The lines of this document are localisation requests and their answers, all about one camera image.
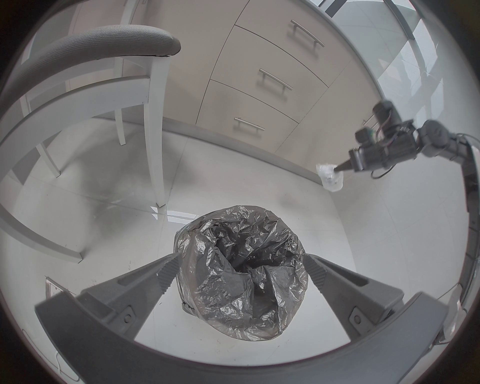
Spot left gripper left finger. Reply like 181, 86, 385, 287
77, 251, 183, 342

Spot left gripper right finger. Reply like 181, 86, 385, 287
304, 254, 406, 343

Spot white paper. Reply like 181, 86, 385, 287
316, 162, 344, 193

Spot black plastic bag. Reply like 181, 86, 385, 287
173, 204, 310, 343

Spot grey padded chair white legs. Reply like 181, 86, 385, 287
0, 24, 182, 263

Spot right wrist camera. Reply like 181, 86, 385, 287
354, 127, 376, 146

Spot beige cabinet with metal handles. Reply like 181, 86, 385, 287
73, 0, 409, 177

